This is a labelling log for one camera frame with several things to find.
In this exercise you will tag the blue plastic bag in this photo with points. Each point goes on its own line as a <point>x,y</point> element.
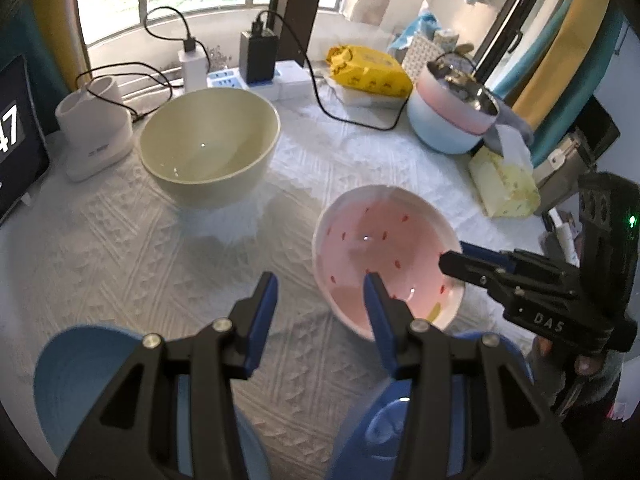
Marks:
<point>417,27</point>

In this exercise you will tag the tablet with clock display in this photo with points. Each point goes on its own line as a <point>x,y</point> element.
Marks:
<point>20,160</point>

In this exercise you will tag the pink bowl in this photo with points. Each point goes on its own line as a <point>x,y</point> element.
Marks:
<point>370,240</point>

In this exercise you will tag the white textured tablecloth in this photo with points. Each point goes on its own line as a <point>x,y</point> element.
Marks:
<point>150,260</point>

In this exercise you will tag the cream bowl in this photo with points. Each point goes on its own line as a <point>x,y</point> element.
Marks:
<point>210,135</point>

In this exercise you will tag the yellow snack bag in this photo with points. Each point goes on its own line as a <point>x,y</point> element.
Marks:
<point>370,72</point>

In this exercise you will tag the white packet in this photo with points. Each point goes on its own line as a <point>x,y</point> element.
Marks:
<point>370,100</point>

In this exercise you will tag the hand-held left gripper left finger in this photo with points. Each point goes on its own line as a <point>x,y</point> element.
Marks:
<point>262,310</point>

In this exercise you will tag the white charger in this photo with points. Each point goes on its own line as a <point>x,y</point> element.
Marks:
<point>194,70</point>

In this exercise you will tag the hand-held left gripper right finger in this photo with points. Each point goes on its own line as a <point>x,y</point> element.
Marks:
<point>377,320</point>

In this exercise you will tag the white patterned box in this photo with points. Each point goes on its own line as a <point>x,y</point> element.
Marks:
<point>425,57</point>

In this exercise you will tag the yellow curtain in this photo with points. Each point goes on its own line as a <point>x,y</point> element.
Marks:
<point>565,50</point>

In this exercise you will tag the white lamp base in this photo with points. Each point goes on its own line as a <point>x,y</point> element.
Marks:
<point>95,145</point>

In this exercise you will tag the person's right hand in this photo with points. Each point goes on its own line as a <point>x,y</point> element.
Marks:
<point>550,375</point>

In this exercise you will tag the blue bowl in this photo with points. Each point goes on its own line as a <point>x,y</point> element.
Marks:
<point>372,440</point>

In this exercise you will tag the blue plate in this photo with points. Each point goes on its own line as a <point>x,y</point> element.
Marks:
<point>70,385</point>

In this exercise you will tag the closed cardboard box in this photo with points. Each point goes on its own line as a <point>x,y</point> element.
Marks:
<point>370,7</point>

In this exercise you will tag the white power strip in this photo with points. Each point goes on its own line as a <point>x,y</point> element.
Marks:
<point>292,80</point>

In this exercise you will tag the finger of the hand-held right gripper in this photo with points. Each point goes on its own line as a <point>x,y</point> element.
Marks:
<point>492,255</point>
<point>470,270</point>

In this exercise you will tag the yellow tissue packet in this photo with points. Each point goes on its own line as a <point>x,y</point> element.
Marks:
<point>505,185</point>

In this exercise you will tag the dark door frame post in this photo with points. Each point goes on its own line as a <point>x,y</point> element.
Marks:
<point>305,5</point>

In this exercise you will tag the silver metal flask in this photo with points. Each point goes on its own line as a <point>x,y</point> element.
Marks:
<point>565,165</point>

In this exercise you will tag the pink and blue lunch container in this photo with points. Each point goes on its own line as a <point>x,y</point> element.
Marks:
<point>440,125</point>

